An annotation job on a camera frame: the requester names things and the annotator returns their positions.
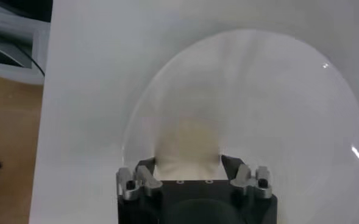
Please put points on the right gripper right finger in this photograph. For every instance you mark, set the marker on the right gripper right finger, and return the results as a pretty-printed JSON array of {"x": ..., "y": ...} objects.
[{"x": 243, "y": 181}]

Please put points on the white steamed baozi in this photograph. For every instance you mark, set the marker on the white steamed baozi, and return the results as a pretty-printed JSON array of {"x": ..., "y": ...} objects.
[{"x": 186, "y": 149}]

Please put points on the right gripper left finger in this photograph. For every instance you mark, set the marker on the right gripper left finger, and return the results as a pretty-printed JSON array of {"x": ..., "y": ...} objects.
[{"x": 142, "y": 179}]

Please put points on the white round plate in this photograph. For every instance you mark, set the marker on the white round plate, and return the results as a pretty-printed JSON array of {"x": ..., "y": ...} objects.
[{"x": 258, "y": 106}]

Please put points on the white side table with label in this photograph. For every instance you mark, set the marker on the white side table with label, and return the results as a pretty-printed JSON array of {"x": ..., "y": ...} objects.
[{"x": 8, "y": 73}]

